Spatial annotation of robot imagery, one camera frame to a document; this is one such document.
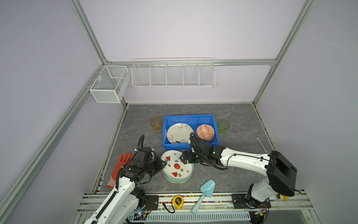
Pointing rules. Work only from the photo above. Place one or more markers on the orange patterned bowl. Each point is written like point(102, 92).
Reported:
point(205, 132)

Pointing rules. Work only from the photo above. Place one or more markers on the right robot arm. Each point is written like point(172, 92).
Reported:
point(279, 174)

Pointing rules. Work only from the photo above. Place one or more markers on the white mesh basket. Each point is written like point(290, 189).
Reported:
point(110, 84)

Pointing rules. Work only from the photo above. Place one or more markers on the watermelon pattern plate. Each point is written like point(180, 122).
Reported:
point(172, 157)

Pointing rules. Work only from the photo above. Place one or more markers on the cream floral plate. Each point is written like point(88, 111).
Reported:
point(179, 133)

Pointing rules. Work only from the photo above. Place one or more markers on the teal plastic shovel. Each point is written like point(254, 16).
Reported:
point(207, 190)

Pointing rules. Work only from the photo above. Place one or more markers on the green rimmed bottom plate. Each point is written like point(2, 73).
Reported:
point(177, 177)

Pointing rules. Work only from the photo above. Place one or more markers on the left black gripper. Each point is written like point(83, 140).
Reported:
point(159, 165)

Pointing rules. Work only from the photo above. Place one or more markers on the green glass cup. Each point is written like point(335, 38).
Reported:
point(223, 126)

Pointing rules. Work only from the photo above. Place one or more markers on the yellow tape measure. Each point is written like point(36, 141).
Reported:
point(178, 201)

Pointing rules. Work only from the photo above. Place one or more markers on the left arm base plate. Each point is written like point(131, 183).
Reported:
point(148, 203)

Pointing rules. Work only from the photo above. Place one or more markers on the white wire rack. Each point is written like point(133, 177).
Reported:
point(173, 73)

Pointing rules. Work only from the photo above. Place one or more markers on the metal wrench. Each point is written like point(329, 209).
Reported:
point(263, 147)

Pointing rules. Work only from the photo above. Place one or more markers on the amber glass cup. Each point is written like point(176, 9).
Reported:
point(156, 124)

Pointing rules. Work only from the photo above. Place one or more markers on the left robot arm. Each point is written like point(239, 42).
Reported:
point(126, 196)

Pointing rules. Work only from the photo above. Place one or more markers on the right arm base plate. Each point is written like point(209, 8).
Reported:
point(241, 202)

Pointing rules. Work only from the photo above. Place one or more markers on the red work glove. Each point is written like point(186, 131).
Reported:
point(122, 160)

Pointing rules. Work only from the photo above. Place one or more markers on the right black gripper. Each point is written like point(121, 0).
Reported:
point(189, 153)

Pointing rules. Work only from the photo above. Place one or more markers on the blue plastic bin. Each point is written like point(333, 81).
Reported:
point(194, 121)

